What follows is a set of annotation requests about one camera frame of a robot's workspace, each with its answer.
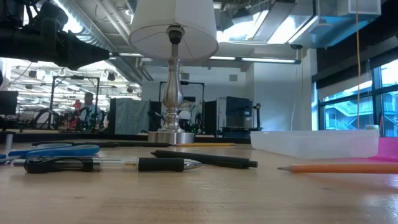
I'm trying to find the clear gel pen black grip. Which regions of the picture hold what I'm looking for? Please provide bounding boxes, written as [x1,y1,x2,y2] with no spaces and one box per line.
[11,156,203,174]

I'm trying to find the matte black pen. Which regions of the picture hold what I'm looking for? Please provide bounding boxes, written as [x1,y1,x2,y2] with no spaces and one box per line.
[150,150,259,170]

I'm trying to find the pink plastic bin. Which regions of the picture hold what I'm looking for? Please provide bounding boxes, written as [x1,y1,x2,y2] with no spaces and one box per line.
[369,136,398,162]

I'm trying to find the black slim stand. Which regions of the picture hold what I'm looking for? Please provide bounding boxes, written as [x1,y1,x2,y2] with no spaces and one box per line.
[252,102,262,131]

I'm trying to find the person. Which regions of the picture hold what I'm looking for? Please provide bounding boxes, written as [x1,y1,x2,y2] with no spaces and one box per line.
[74,91,105,130]

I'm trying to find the blue-handled scissors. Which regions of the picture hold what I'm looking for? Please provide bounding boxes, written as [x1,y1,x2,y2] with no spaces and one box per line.
[0,142,101,165]

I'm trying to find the grey-green panel box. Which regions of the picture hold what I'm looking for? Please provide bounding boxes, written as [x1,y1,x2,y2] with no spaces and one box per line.
[108,97,150,136]

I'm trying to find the yellow wooden pencil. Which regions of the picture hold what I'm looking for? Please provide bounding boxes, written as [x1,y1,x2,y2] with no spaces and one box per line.
[174,142,236,147]

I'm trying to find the thin black marker pen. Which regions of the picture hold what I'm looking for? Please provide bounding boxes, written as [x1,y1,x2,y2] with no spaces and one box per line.
[30,141,172,148]

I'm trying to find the black and white machine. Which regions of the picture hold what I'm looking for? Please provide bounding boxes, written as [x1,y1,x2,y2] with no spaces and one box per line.
[217,96,254,129]

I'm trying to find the silver table lamp white shade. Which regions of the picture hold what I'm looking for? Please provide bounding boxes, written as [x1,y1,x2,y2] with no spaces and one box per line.
[128,0,220,146]

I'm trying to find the black cabinet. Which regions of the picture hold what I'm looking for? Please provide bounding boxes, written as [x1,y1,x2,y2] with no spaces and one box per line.
[204,99,218,136]

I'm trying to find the yellow-orange wooden pencil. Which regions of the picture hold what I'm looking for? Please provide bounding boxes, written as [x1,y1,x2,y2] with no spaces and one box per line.
[277,163,398,175]

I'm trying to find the ceiling strip light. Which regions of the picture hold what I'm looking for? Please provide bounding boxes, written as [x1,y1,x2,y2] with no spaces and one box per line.
[210,55,301,65]

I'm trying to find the clear plastic supply box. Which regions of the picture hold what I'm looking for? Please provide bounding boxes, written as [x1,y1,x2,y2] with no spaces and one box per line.
[250,129,380,159]

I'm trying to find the grey metal post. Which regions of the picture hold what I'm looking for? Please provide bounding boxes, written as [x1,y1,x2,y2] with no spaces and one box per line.
[3,131,15,155]

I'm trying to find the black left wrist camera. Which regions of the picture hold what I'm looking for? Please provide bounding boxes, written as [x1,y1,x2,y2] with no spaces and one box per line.
[30,1,69,29]

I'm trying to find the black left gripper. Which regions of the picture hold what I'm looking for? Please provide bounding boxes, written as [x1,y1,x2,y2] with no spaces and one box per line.
[0,27,111,71]

